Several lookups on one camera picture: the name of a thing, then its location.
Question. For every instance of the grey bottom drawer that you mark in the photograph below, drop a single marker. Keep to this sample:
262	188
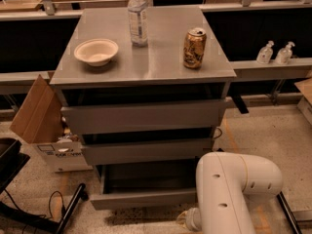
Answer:
147	184

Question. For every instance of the grey drawer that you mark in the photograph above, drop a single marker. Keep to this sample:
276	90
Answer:
147	184
139	117
133	152

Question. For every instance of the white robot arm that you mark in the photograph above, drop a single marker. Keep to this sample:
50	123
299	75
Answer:
228	185

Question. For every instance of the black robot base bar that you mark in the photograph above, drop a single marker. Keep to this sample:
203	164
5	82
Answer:
288	214

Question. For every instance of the grey drawer cabinet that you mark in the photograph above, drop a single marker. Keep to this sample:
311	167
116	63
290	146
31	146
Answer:
151	74

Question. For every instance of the grey middle drawer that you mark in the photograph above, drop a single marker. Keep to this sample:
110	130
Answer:
133	152

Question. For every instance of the grey top drawer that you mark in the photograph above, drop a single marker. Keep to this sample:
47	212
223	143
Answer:
139	117

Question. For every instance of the gold soda can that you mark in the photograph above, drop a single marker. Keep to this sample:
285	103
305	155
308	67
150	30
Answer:
194	47

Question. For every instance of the white paper bowl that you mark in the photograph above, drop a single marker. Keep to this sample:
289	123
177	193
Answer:
96	52

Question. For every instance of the clear plastic water bottle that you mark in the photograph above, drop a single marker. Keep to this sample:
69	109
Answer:
137	12

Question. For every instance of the open cardboard box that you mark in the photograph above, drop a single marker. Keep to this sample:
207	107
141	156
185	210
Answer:
39	123

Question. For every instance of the left sanitizer pump bottle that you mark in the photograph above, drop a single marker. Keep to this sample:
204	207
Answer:
265	53

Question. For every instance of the sanitizer pump bottle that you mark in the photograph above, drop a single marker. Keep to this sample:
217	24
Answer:
285	54
265	53

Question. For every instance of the right sanitizer pump bottle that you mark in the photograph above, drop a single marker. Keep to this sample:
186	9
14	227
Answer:
285	54

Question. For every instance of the cardboard box at right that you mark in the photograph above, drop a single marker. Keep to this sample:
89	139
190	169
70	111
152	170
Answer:
305	104

